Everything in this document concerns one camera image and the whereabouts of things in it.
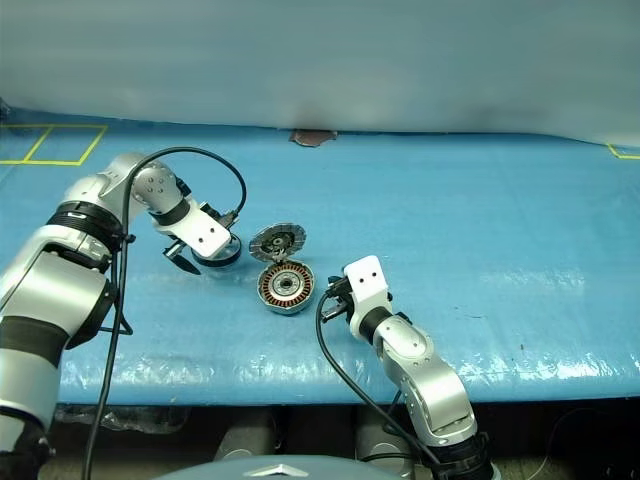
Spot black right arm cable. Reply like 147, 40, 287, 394
314, 289, 444, 469

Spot silver finned motor cover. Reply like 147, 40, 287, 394
248, 222, 307, 265

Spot silver motor base copper windings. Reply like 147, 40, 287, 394
257, 260, 317, 316

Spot black silver spoked rotor ring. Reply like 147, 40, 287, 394
191, 238, 242, 269

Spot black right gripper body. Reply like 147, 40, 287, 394
321, 273, 358, 324

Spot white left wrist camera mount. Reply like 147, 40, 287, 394
151, 202, 234, 261

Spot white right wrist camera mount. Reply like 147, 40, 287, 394
342, 254, 392, 341

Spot grey robot torso with logo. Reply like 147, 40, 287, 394
154, 454, 416, 480

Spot crumpled black plastic sheet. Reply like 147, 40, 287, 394
54, 404, 191, 434

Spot brown patch at table edge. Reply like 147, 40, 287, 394
289, 128, 339, 147

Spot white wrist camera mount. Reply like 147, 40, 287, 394
342, 254, 392, 341
151, 202, 234, 261

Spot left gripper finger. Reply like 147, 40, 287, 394
167, 253, 203, 276

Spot blue plastic table cover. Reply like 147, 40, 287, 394
0, 104, 640, 406

